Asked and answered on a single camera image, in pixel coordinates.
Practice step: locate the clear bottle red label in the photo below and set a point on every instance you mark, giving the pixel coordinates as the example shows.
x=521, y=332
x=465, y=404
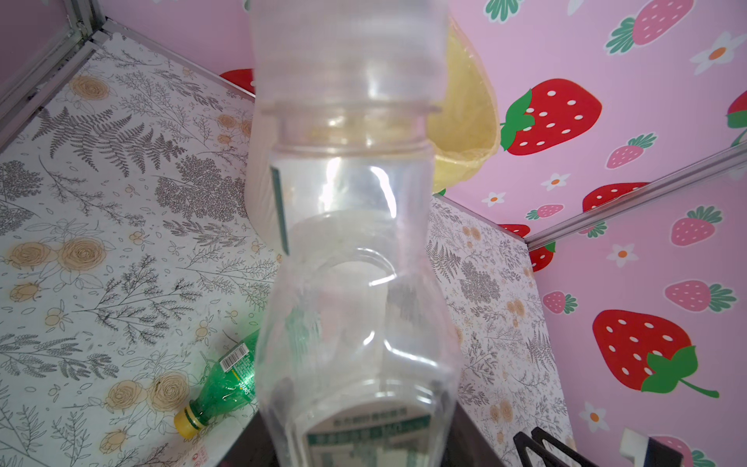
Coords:
x=198, y=458

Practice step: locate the yellow bin liner bag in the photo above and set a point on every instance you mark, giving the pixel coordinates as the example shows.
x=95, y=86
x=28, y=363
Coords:
x=466, y=133

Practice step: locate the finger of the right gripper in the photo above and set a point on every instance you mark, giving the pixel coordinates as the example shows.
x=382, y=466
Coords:
x=548, y=449

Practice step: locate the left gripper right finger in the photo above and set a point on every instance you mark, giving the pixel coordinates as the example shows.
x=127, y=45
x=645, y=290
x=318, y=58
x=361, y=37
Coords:
x=467, y=445

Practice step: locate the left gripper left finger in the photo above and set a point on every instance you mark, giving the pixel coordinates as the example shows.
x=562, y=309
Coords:
x=247, y=451

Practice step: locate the green bottle upper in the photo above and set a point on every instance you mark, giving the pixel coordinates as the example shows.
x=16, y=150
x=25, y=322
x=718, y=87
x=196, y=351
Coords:
x=230, y=386

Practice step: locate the white plastic waste bin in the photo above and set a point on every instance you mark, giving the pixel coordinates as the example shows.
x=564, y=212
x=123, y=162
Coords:
x=259, y=197

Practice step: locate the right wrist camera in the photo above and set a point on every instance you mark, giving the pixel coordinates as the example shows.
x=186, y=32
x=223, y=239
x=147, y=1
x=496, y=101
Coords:
x=644, y=451

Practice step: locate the clear bottle green label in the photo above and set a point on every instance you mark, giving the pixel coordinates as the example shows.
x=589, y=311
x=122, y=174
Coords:
x=357, y=362

